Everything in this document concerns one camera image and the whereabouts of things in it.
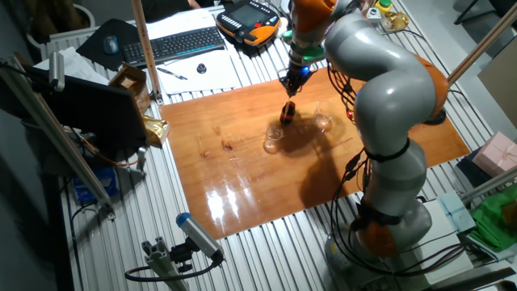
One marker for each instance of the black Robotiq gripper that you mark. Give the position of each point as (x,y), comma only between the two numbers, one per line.
(297,74)

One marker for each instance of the person's forearm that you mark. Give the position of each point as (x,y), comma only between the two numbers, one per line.
(194,3)

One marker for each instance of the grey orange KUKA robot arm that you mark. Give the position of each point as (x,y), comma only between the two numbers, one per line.
(387,97)

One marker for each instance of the amber glass bottle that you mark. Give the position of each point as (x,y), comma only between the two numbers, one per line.
(287,115)

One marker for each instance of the clear tapered cup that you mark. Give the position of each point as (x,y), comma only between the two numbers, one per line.
(323,121)

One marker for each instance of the clear graduated glass beaker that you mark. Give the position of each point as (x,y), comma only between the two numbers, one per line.
(271,145)

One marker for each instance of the white printed paper sheet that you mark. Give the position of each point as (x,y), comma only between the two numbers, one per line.
(210,81)

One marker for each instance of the black orange teach pendant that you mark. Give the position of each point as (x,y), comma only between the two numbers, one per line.
(242,18)

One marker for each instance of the black bottle cap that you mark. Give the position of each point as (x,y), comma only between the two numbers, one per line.
(201,68)

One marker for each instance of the grey box with teal button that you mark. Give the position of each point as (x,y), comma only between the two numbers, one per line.
(373,15)

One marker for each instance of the varnished wooden board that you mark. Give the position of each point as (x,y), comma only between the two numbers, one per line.
(226,182)

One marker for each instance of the black pen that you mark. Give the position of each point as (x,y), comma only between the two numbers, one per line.
(171,73)

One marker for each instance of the yellow box with green button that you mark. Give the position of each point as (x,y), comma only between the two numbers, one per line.
(383,7)

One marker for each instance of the crumpled gold wrapper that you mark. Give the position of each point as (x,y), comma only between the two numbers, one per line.
(396,21)

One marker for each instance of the black computer keyboard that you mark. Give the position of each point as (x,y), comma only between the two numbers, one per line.
(173,44)

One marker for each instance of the white paper stack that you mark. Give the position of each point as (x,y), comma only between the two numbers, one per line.
(76,66)
(182,22)

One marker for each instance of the gold foil bag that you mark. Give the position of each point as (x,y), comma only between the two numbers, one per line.
(156,130)

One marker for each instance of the black C-clamp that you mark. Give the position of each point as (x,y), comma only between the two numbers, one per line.
(436,117)

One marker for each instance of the open cardboard box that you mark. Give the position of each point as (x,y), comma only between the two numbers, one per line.
(129,83)

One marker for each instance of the blue grey computer mouse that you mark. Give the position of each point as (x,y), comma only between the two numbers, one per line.
(110,44)

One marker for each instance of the dark blue box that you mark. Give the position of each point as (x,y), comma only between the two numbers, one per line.
(470,169)

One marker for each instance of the black flat monitor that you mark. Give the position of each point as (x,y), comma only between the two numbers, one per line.
(93,113)

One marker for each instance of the black mouse pad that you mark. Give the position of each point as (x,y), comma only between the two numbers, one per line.
(93,48)

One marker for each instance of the light blue box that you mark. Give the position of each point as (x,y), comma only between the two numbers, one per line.
(456,210)

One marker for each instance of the white base box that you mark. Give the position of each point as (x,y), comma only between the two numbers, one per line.
(440,230)

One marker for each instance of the beige cardboard panel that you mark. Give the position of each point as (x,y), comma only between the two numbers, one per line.
(501,89)

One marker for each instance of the pink gift box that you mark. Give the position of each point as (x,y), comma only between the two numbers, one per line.
(497,153)

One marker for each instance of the aluminium profile bar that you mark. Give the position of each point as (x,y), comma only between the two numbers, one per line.
(488,184)

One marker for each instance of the black office chair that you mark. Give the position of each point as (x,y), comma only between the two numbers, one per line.
(497,6)

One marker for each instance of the white radiator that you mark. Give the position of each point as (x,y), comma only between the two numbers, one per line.
(68,40)

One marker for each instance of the green cloth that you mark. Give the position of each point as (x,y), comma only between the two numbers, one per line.
(494,218)

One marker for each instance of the green flange mount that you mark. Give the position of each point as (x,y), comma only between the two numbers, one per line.
(313,54)

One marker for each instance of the wooden frame post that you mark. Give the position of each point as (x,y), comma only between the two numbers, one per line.
(145,44)

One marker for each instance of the grey camera with blue cap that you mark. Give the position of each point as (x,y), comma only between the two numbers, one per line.
(198,234)

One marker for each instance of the clamped metal frame post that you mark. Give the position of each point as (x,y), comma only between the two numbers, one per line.
(480,46)

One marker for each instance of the aluminium profile bracket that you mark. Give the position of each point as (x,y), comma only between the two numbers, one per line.
(161,262)

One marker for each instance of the grey depth camera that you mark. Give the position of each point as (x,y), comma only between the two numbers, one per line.
(56,70)

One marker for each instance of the beige diagonal frame bar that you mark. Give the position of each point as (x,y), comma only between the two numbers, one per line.
(60,137)

